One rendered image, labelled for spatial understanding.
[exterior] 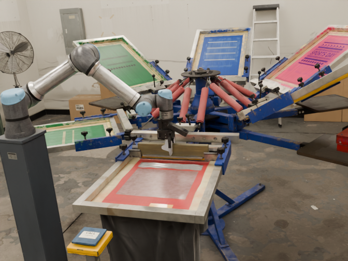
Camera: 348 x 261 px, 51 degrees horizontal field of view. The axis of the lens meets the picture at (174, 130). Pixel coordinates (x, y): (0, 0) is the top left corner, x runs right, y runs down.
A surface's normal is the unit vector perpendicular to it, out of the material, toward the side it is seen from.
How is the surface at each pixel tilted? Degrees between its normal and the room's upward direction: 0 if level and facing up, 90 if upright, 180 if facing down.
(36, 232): 90
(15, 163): 90
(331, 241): 0
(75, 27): 90
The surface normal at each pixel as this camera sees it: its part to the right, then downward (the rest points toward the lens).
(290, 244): -0.07, -0.95
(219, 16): -0.26, 0.32
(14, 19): 0.96, 0.02
